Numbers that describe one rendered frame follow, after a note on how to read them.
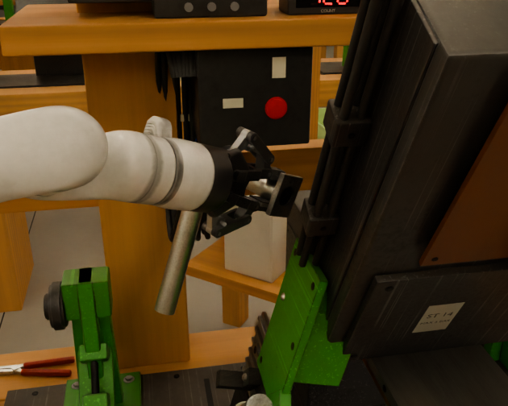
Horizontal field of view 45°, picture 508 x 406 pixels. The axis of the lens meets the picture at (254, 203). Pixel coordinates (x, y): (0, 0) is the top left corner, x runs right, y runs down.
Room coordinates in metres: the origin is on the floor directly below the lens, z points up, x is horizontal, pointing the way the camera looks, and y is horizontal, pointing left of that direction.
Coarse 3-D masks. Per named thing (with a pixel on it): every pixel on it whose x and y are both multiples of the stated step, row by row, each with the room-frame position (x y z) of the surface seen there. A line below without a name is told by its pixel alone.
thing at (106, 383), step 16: (80, 352) 0.78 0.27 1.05; (96, 352) 0.78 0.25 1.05; (112, 352) 0.81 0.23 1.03; (80, 368) 0.78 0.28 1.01; (96, 368) 0.77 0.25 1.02; (112, 368) 0.79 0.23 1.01; (80, 384) 0.77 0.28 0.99; (96, 384) 0.75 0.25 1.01; (112, 384) 0.77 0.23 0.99; (80, 400) 0.75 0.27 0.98; (96, 400) 0.73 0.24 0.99; (112, 400) 0.76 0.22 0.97
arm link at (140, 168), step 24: (120, 144) 0.54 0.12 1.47; (144, 144) 0.55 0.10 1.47; (168, 144) 0.58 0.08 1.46; (120, 168) 0.53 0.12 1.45; (144, 168) 0.53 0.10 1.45; (168, 168) 0.55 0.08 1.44; (72, 192) 0.52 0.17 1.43; (96, 192) 0.53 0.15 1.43; (120, 192) 0.53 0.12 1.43; (144, 192) 0.54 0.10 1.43; (168, 192) 0.55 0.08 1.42
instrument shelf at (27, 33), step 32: (0, 32) 0.81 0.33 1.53; (32, 32) 0.81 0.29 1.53; (64, 32) 0.82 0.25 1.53; (96, 32) 0.83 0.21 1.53; (128, 32) 0.84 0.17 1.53; (160, 32) 0.84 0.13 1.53; (192, 32) 0.85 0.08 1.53; (224, 32) 0.86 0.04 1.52; (256, 32) 0.87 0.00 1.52; (288, 32) 0.88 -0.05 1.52; (320, 32) 0.89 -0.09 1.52
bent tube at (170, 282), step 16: (288, 176) 0.70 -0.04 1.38; (256, 192) 0.72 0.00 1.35; (272, 192) 0.70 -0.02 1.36; (288, 192) 0.72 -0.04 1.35; (272, 208) 0.68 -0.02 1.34; (288, 208) 0.70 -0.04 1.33; (192, 224) 0.77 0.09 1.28; (176, 240) 0.76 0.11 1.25; (192, 240) 0.76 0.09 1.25; (176, 256) 0.75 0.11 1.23; (176, 272) 0.75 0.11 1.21; (160, 288) 0.75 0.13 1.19; (176, 288) 0.74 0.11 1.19; (160, 304) 0.73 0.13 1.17; (176, 304) 0.74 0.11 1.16
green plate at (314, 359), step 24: (288, 264) 0.73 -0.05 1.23; (312, 264) 0.66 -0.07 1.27; (288, 288) 0.70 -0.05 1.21; (312, 288) 0.63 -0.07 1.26; (288, 312) 0.68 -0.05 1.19; (312, 312) 0.62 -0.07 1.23; (288, 336) 0.65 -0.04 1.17; (312, 336) 0.64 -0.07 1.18; (264, 360) 0.70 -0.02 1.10; (288, 360) 0.63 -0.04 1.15; (312, 360) 0.64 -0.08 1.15; (336, 360) 0.64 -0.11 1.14; (264, 384) 0.67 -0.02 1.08; (288, 384) 0.62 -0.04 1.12; (336, 384) 0.64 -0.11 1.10
